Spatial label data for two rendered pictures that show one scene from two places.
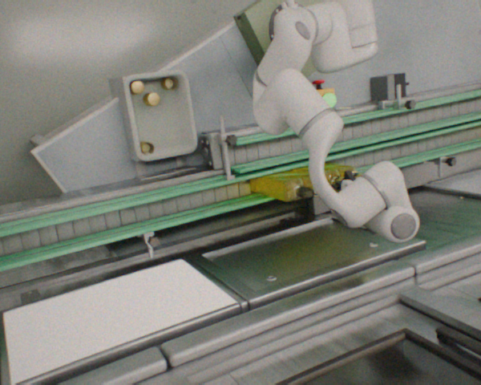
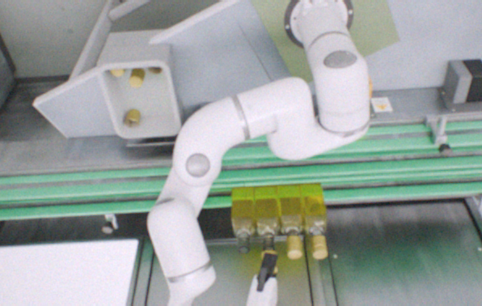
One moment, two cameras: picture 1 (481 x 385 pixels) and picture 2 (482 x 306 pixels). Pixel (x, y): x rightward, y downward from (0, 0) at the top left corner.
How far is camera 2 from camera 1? 0.98 m
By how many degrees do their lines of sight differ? 38
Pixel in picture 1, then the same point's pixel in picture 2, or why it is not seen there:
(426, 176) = not seen: hidden behind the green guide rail
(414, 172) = not seen: hidden behind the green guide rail
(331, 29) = (276, 128)
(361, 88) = (432, 71)
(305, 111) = (166, 266)
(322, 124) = (176, 289)
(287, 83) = (155, 230)
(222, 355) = not seen: outside the picture
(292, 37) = (179, 173)
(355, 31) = (329, 116)
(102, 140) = (95, 101)
